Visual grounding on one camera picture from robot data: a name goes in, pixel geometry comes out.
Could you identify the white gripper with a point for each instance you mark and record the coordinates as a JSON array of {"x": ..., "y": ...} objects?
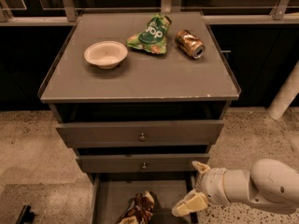
[{"x": 212, "y": 183}]

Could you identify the brown chip bag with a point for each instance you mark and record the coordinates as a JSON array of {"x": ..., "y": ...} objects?
[{"x": 140, "y": 210}]

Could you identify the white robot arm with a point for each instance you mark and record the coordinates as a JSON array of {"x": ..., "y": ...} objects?
[{"x": 269, "y": 185}]

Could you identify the grey top drawer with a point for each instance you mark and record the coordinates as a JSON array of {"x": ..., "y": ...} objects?
[{"x": 140, "y": 133}]

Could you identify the grey drawer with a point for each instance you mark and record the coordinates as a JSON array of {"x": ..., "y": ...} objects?
[
  {"x": 140, "y": 133},
  {"x": 139, "y": 163},
  {"x": 113, "y": 193}
]

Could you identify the grey middle drawer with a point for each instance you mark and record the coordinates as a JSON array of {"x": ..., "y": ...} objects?
[{"x": 139, "y": 163}]

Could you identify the grey bottom drawer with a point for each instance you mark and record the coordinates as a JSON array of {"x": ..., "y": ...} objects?
[{"x": 113, "y": 193}]

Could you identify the grey drawer cabinet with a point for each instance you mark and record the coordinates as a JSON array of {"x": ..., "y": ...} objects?
[{"x": 143, "y": 87}]

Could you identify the green chip bag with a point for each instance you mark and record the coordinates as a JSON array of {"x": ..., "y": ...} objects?
[{"x": 154, "y": 38}]

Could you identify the white table leg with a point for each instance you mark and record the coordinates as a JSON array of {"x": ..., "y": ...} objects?
[{"x": 286, "y": 94}]

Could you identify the crushed gold soda can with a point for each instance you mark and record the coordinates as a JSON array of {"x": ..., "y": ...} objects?
[{"x": 190, "y": 44}]

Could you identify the white paper bowl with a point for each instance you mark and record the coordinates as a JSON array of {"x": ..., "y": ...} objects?
[{"x": 106, "y": 54}]

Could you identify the black object on floor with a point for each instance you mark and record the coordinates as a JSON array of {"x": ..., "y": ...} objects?
[{"x": 26, "y": 215}]

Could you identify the metal railing frame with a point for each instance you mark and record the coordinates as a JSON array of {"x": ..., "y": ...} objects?
[{"x": 214, "y": 12}]

